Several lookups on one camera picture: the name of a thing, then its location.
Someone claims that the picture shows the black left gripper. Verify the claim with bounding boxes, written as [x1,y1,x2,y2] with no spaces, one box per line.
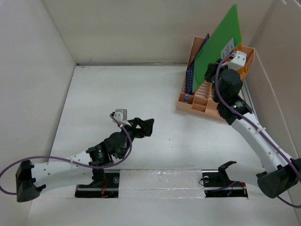
[118,118,153,159]

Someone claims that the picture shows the orange folder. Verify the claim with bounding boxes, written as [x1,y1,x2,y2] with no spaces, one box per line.
[236,44,254,81]

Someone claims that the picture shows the blue folder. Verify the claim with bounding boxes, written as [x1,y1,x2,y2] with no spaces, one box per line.
[184,34,210,95]

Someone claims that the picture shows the green folder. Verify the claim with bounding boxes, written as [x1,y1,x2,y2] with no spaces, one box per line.
[192,4,242,92]

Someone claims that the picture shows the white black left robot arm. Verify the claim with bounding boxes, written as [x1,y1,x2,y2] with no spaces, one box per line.
[16,118,154,202]

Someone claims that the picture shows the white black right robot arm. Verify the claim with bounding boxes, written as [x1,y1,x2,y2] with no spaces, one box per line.
[205,60,301,199]

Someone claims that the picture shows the peach plastic file organizer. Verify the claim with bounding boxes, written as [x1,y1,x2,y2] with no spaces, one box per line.
[176,35,256,122]

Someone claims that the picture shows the blue cap glue bottle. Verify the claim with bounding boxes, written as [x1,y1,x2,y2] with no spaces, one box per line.
[183,95,189,103]

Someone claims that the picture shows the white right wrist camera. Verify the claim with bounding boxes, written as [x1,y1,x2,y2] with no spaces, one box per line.
[222,50,247,71]

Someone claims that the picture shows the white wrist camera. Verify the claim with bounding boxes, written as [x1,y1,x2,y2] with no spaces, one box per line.
[222,50,247,71]
[113,109,129,126]

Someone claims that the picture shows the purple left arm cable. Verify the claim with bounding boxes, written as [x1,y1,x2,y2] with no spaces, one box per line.
[0,113,133,196]

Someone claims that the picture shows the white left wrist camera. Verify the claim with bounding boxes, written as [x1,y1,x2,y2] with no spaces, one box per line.
[113,109,129,126]

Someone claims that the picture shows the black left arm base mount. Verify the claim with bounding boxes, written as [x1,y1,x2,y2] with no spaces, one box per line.
[75,169,120,198]

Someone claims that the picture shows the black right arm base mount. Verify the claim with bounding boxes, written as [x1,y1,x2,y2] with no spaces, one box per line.
[198,161,248,198]

